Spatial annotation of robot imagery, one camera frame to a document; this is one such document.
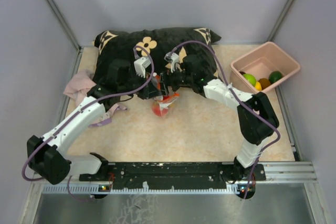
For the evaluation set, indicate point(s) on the light green toy fruit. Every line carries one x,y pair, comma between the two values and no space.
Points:
250,78

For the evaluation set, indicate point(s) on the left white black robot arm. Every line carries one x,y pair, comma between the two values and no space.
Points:
47,155

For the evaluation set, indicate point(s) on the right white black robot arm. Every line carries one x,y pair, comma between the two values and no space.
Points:
256,116

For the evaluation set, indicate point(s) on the red toy apple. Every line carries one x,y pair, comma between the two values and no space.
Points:
159,111

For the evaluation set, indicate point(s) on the yellow toy lemon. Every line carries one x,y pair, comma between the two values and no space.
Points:
258,86

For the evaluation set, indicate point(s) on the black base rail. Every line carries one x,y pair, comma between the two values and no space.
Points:
178,176

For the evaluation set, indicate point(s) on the pink purple cloth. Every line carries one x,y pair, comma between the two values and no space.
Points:
77,89

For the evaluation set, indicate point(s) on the brown toy fruit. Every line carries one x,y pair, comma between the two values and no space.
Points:
264,83

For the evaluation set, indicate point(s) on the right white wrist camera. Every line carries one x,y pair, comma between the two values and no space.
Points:
172,59

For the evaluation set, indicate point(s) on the black floral pillow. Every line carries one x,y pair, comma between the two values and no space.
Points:
156,44

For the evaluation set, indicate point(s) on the aluminium corner post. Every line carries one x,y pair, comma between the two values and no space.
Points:
280,20
63,23

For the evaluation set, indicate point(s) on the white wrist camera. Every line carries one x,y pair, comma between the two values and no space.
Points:
172,59
140,66

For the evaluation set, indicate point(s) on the red yellow toy mango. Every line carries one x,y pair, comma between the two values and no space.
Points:
170,99

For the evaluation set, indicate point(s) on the left aluminium corner post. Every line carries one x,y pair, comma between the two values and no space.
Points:
63,23

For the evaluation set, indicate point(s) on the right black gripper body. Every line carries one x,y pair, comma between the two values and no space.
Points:
177,79

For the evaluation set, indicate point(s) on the pink plastic bin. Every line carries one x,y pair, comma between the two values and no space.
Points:
261,62

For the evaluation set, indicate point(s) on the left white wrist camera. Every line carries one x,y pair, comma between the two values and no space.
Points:
140,66

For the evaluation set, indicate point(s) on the right aluminium corner post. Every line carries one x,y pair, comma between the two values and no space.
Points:
280,20

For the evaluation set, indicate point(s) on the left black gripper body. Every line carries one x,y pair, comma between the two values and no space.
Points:
131,84

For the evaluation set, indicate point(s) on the clear zip bag orange zipper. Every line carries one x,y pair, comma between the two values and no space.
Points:
159,98

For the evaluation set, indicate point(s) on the dark green toy lime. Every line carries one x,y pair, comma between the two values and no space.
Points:
275,76

